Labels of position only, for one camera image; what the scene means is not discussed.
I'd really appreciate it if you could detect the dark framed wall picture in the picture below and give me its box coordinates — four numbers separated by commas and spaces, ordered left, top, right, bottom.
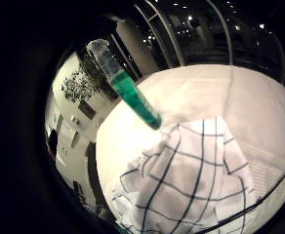
77, 98, 98, 121

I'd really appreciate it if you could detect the pale square pillar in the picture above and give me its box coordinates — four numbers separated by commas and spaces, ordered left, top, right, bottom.
115, 19, 161, 80

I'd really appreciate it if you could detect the leafy potted plant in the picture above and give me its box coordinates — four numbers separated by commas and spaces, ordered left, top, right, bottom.
61, 54, 119, 104

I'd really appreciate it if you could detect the clear bottle with green liquid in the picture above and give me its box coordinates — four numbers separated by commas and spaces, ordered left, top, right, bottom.
86, 38, 163, 131

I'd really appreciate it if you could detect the glass wall with metal frames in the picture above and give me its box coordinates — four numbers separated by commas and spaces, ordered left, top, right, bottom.
133, 0, 285, 84

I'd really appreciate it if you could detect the white black-checked cloth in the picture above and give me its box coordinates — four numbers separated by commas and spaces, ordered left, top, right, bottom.
110, 116, 258, 234

